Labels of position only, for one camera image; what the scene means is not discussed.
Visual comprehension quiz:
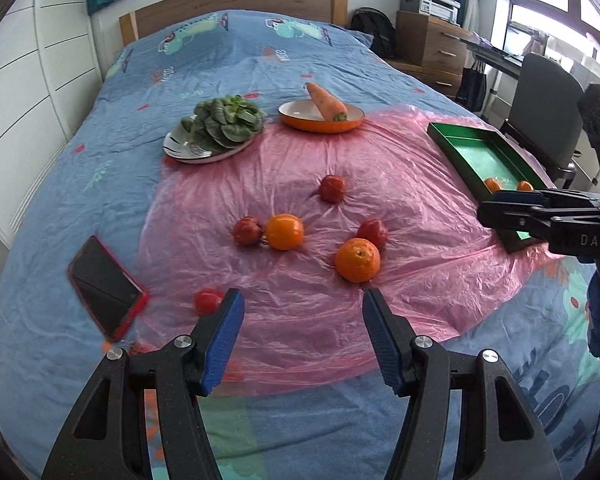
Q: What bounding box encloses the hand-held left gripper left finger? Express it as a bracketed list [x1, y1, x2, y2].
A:
[41, 287, 246, 480]

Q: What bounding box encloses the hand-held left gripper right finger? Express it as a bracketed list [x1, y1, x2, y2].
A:
[362, 287, 563, 480]

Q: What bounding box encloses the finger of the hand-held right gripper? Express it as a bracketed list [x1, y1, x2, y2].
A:
[495, 188, 600, 209]
[477, 200, 600, 242]

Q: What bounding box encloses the small red apple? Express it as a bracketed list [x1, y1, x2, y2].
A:
[320, 175, 347, 203]
[356, 219, 389, 251]
[194, 288, 226, 317]
[233, 216, 264, 247]

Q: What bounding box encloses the green rectangular tray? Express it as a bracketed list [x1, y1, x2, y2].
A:
[426, 121, 553, 255]

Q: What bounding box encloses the grey office chair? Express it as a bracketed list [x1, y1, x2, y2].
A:
[500, 52, 586, 188]

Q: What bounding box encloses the black hanging bag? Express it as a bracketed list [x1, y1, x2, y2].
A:
[455, 62, 488, 113]

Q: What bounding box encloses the smartphone in red case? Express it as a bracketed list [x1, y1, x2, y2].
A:
[68, 235, 149, 343]

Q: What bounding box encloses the grey desk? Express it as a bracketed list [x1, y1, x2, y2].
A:
[460, 35, 526, 78]

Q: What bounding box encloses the low wooden nightstand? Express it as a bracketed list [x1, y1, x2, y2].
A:
[384, 57, 463, 100]

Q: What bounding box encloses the pink plastic bag sheet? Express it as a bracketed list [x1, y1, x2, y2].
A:
[102, 105, 566, 396]

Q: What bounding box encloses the wooden drawer cabinet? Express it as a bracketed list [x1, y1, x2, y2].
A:
[396, 10, 473, 78]

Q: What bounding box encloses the white patterned plate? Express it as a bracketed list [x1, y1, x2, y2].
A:
[163, 120, 263, 164]

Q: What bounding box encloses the white printer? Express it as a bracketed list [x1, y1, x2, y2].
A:
[399, 0, 461, 23]

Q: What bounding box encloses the carrot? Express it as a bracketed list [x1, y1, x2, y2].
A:
[305, 82, 348, 122]

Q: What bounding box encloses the green bok choy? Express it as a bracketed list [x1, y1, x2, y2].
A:
[181, 95, 267, 151]

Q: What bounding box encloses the black backpack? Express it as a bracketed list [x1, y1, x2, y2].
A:
[350, 7, 398, 59]

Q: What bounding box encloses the orange oval dish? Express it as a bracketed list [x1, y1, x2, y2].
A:
[278, 100, 366, 134]

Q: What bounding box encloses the wooden bed headboard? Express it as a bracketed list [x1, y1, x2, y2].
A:
[119, 0, 349, 46]

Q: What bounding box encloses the white wardrobe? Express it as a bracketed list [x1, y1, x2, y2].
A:
[0, 0, 103, 246]

